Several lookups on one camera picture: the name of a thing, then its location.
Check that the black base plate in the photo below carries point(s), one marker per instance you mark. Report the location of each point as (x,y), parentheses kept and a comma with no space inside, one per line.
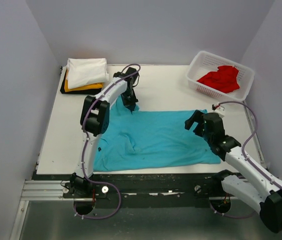
(161,190)

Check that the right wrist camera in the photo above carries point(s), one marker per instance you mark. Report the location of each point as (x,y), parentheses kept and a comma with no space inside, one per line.
(220,110)

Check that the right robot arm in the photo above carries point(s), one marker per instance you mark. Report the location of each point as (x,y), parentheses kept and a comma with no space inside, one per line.
(260,190)

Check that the folded black t shirt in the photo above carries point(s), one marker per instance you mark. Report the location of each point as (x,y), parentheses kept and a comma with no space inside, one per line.
(81,92)

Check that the folded white t shirt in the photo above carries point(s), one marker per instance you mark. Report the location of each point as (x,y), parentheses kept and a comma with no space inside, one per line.
(83,72)

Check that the white plastic basket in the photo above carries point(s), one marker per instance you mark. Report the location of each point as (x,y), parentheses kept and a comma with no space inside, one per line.
(205,62)

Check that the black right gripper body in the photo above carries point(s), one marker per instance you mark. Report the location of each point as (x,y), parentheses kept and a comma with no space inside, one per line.
(206,136)

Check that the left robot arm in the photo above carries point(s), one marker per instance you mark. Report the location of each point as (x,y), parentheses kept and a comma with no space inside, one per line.
(95,119)

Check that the red t shirt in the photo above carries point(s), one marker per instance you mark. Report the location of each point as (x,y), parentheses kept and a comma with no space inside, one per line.
(223,80)

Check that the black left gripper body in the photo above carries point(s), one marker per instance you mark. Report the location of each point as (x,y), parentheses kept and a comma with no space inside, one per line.
(128,95)

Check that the cyan t shirt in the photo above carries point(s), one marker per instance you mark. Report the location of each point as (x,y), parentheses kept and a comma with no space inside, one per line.
(149,139)

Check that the folded yellow t shirt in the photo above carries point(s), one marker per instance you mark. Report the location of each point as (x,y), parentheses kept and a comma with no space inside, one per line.
(83,87)

